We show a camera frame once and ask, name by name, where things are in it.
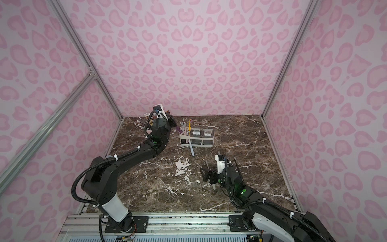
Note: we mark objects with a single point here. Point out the aluminium frame rail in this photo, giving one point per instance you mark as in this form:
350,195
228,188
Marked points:
162,227

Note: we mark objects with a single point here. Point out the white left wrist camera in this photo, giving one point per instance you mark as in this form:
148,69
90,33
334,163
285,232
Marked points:
160,112

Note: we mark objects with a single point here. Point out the cream toothbrush holder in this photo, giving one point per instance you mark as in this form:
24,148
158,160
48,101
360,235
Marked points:
197,138

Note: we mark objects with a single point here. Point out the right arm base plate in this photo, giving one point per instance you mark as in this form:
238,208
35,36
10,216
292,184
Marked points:
239,223

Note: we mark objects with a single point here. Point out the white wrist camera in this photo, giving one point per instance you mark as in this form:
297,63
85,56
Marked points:
221,162
160,112

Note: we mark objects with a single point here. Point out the grey blue toothbrush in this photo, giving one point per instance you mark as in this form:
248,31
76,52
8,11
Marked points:
191,148

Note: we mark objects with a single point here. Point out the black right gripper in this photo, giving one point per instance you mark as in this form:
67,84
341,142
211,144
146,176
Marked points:
216,174

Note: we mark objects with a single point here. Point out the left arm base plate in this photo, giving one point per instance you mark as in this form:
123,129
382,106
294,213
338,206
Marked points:
131,224

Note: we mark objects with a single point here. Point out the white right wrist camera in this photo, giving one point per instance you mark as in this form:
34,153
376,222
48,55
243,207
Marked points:
221,162

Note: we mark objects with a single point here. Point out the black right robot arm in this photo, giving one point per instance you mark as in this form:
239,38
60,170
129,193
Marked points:
262,214

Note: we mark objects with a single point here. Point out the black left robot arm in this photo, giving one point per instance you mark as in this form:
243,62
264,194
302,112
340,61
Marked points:
98,184

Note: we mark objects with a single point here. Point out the coloured pencils bunch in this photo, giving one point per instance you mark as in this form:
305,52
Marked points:
146,121

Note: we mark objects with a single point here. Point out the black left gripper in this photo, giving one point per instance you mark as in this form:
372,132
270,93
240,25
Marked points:
169,120

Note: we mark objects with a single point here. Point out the black toothbrush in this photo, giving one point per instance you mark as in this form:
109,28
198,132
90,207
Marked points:
238,169

